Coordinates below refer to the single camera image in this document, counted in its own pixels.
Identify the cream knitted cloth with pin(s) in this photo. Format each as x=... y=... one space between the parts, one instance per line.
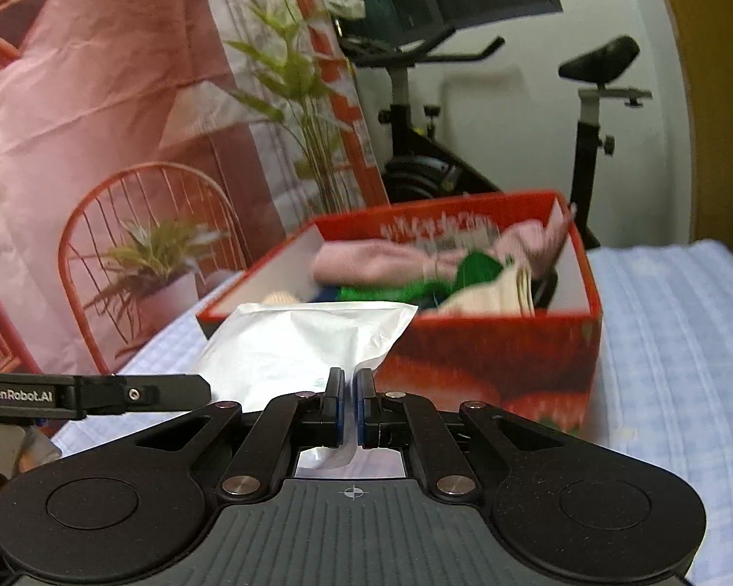
x=510 y=296

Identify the person left hand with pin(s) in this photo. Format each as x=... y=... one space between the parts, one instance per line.
x=22 y=449

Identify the white plastic packet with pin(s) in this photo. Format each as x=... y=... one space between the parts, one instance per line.
x=262 y=351

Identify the pink printed backdrop cloth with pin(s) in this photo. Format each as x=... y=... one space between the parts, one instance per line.
x=151 y=148

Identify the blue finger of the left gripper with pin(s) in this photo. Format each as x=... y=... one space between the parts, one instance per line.
x=116 y=395

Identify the black exercise bike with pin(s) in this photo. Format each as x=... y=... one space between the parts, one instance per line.
x=472 y=122

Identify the blue plaid tablecloth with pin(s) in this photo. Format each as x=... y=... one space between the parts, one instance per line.
x=663 y=390

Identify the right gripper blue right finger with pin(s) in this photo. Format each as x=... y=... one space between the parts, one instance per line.
x=367 y=409

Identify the red strawberry cardboard box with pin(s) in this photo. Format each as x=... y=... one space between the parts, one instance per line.
x=540 y=367

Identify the pink knitted cloth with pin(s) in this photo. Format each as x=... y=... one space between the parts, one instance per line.
x=376 y=263

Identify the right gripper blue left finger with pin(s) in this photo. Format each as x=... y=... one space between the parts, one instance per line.
x=332 y=407

